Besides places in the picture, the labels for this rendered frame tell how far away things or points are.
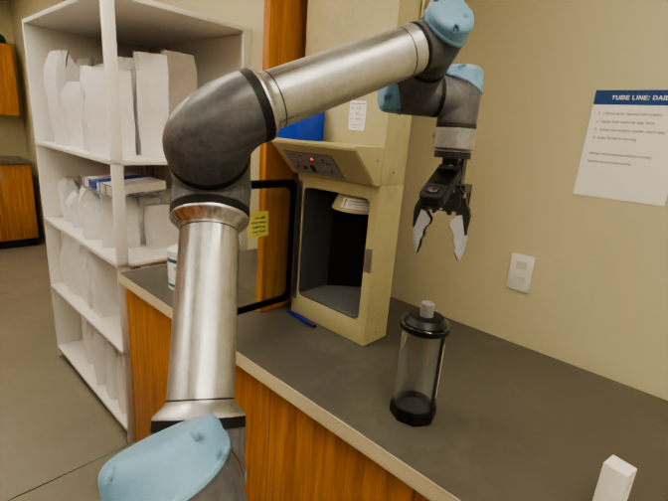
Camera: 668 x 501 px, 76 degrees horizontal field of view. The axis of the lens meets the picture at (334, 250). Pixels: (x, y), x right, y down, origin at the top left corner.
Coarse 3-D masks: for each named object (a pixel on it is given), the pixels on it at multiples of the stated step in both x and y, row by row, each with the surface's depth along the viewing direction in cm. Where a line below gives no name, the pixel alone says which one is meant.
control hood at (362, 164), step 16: (288, 144) 118; (304, 144) 113; (320, 144) 109; (336, 144) 106; (352, 144) 111; (288, 160) 126; (336, 160) 110; (352, 160) 106; (368, 160) 106; (320, 176) 123; (352, 176) 113; (368, 176) 108
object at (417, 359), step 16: (400, 320) 91; (416, 336) 86; (400, 352) 92; (416, 352) 88; (432, 352) 88; (400, 368) 92; (416, 368) 89; (432, 368) 89; (400, 384) 92; (416, 384) 90; (432, 384) 90; (400, 400) 93; (416, 400) 91
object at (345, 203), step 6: (336, 198) 129; (342, 198) 126; (348, 198) 124; (354, 198) 123; (360, 198) 123; (336, 204) 127; (342, 204) 125; (348, 204) 124; (354, 204) 123; (360, 204) 123; (366, 204) 123; (342, 210) 124; (348, 210) 123; (354, 210) 123; (360, 210) 123; (366, 210) 123
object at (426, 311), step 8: (424, 304) 88; (432, 304) 88; (416, 312) 91; (424, 312) 89; (432, 312) 89; (408, 320) 89; (416, 320) 88; (424, 320) 88; (432, 320) 88; (440, 320) 88; (424, 328) 86; (432, 328) 86; (440, 328) 87
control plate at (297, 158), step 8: (288, 152) 122; (296, 152) 119; (296, 160) 123; (304, 160) 120; (312, 160) 117; (320, 160) 115; (328, 160) 113; (296, 168) 127; (320, 168) 119; (328, 168) 116; (336, 168) 114; (336, 176) 117
